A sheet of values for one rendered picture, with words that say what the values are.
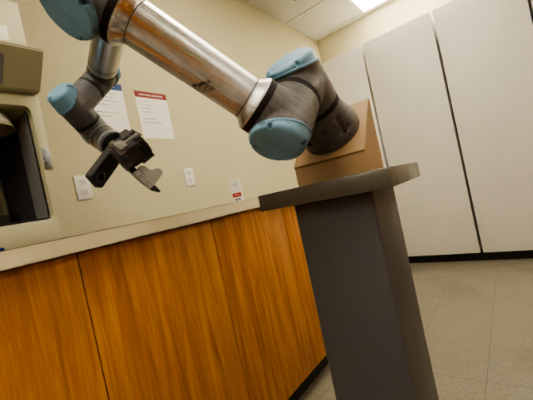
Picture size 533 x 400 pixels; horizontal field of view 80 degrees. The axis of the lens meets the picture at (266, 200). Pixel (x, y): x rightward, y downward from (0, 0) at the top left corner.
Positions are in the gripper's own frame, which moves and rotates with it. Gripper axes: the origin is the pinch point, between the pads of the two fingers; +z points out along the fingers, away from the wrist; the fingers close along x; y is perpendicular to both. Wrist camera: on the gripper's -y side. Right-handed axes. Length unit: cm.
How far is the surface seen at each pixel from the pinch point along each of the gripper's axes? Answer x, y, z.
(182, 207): 85, 23, -80
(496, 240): 217, 191, 60
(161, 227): 23.4, -3.4, -7.9
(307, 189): 9.3, 21.2, 31.1
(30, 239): 15.8, -31.3, -33.7
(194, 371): 58, -26, 13
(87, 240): 9.7, -19.3, -6.5
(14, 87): -15, -5, -55
